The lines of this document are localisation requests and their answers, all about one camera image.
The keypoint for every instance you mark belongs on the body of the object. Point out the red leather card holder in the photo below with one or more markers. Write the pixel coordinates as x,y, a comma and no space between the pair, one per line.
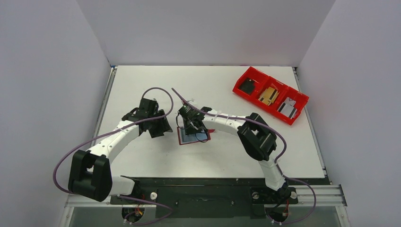
203,136

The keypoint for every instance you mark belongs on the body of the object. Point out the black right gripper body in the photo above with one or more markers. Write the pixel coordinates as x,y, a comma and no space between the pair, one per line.
190,126

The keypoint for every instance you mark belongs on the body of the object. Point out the black cards in bin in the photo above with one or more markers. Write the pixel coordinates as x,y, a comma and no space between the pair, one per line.
248,86

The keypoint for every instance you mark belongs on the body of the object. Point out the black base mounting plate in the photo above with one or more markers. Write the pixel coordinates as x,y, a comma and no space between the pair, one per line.
213,197

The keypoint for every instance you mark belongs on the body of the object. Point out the gold cards in bin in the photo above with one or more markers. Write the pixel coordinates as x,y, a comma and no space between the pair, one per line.
268,96

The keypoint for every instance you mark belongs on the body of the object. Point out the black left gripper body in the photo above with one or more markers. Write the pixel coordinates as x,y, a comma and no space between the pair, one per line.
159,126

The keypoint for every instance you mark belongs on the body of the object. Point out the aluminium front rail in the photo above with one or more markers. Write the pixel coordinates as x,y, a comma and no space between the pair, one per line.
326,195

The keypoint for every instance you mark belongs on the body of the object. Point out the silver cards in bin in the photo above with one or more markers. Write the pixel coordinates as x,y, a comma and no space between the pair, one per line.
287,108

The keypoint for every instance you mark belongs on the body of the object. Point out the red three-compartment bin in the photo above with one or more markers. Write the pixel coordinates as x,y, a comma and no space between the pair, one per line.
262,82

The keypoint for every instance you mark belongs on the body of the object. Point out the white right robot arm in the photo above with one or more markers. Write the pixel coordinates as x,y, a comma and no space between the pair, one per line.
257,139

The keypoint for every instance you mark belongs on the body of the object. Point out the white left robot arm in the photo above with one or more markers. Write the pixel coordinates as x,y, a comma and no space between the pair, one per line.
90,172

